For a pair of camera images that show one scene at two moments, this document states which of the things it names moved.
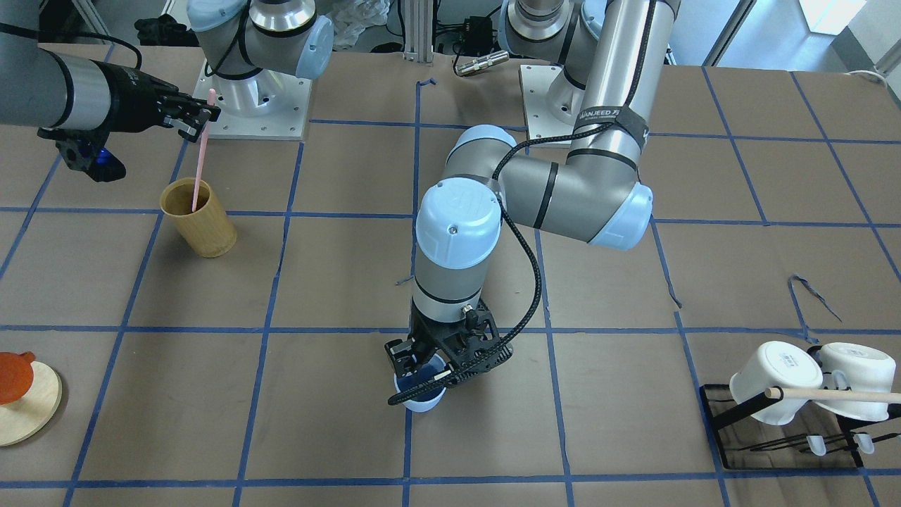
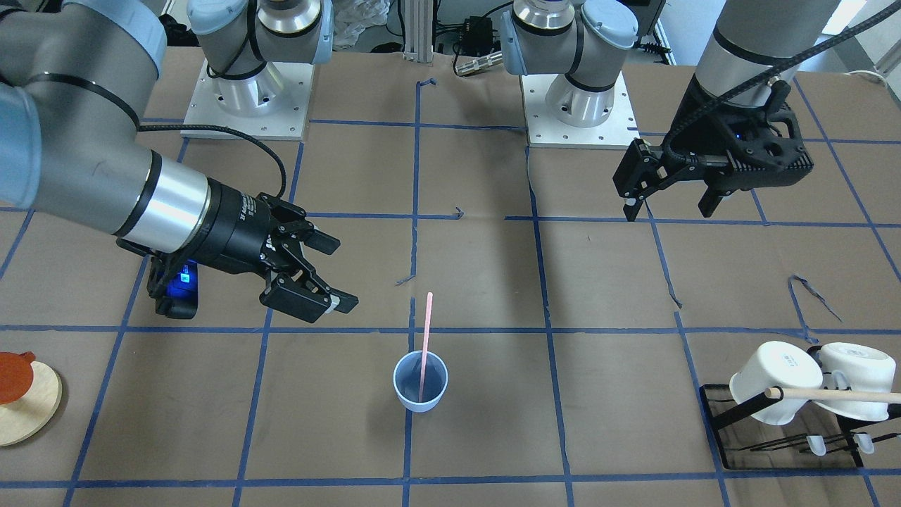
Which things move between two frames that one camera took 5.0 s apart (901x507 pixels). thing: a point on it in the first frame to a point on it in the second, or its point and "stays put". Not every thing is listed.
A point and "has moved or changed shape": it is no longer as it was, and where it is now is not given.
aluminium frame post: [418, 15] stays put
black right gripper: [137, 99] to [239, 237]
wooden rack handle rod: [783, 393] stays put
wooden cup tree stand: [24, 418] stays put
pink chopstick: [211, 105] has moved or changed shape
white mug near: [779, 364] stays put
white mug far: [866, 369] stays put
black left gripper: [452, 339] to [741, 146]
